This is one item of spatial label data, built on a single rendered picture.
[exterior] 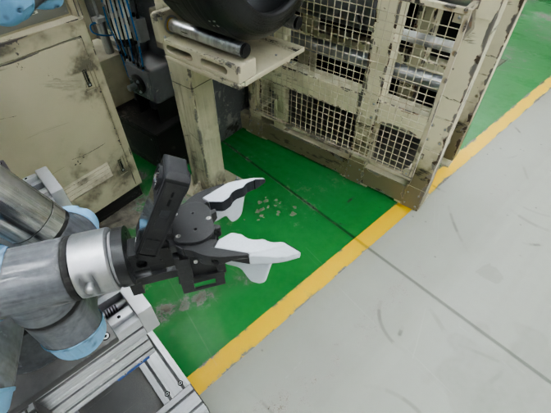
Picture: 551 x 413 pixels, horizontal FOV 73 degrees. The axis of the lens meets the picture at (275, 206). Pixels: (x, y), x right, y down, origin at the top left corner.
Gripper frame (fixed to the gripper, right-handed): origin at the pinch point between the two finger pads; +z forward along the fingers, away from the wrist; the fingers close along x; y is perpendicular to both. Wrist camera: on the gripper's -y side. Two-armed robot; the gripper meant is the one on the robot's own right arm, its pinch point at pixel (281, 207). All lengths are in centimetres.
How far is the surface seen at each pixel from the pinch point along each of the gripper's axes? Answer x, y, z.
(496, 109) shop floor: -155, 86, 202
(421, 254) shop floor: -62, 99, 84
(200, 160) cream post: -127, 66, -4
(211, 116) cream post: -127, 45, 5
